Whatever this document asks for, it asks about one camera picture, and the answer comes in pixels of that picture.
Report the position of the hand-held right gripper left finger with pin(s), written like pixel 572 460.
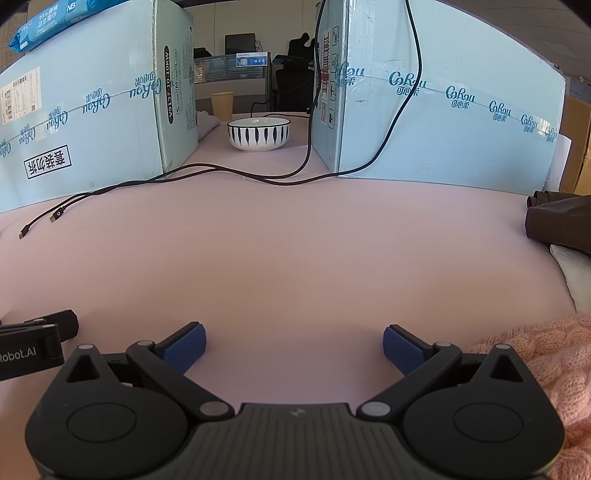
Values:
pixel 189 347

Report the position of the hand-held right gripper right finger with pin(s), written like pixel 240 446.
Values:
pixel 400 350

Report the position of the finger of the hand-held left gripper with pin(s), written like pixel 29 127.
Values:
pixel 67 323

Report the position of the pink knit sweater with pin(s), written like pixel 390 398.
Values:
pixel 554 360

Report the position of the large light blue cardboard box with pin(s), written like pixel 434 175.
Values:
pixel 92 138

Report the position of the white garment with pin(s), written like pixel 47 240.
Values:
pixel 577 277

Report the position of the dark brown garment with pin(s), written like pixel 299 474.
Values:
pixel 558 221

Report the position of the light blue box with icons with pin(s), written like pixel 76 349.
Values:
pixel 438 138

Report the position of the white bowl with dark stripes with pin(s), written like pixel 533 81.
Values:
pixel 258 136

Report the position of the white cloth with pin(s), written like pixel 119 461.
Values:
pixel 207 124

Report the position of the brown paper cup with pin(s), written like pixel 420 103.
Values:
pixel 222 106

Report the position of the white paper sheet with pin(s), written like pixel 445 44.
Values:
pixel 561 157

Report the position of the brown cardboard box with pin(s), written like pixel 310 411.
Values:
pixel 577 138

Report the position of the grey desk partition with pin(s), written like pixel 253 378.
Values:
pixel 221 69

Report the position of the blue tissue packet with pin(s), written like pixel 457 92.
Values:
pixel 46 27

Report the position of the black computer monitor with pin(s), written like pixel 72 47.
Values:
pixel 240 44

